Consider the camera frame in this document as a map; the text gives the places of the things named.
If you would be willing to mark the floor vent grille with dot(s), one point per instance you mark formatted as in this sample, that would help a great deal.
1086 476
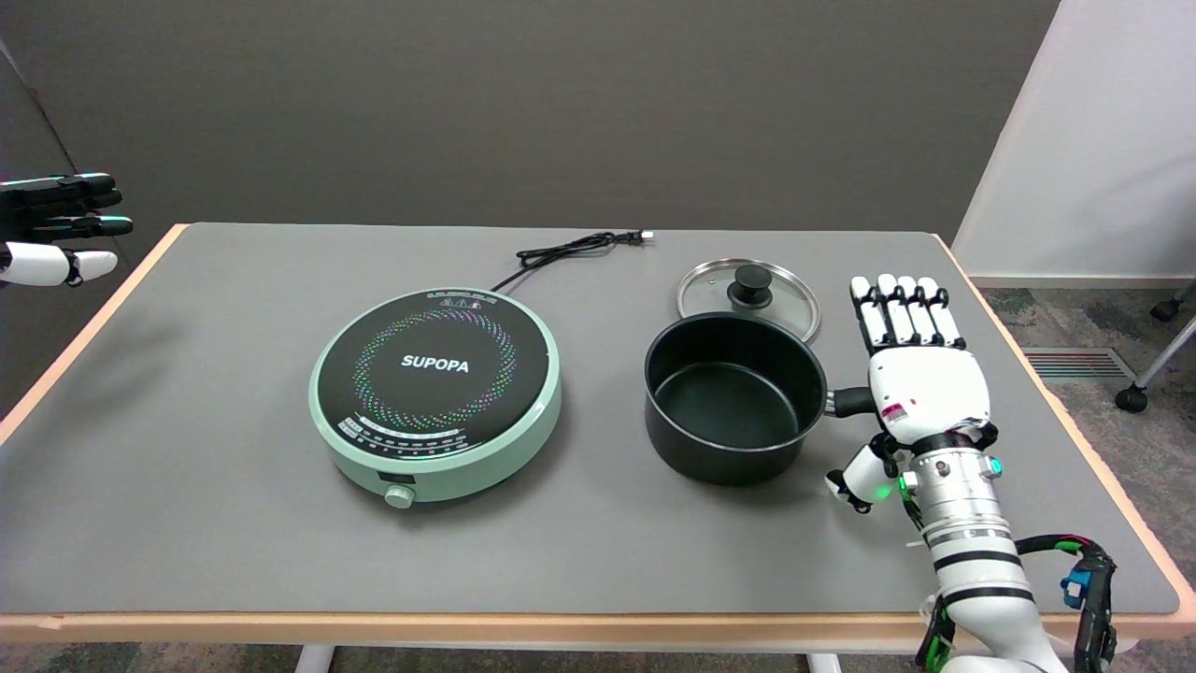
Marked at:
1074 365

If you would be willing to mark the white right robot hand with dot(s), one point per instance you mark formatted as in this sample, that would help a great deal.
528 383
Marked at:
930 388

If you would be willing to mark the grey table mat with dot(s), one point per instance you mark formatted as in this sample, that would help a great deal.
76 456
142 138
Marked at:
234 467

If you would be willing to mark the white table leg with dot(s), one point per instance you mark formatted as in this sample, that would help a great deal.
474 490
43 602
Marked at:
315 659
824 664

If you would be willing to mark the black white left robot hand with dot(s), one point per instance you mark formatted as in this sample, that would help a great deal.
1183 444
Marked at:
42 264

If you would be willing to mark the glass pot lid black knob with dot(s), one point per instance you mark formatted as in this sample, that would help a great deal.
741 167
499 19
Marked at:
710 290

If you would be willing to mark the green round induction cooker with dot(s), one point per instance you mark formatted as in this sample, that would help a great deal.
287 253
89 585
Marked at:
434 374

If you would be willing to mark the grey chair leg small caster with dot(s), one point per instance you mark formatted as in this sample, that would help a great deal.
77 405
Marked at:
1164 308

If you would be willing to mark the grey chair leg large caster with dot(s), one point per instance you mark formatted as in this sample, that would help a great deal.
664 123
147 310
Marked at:
1132 398

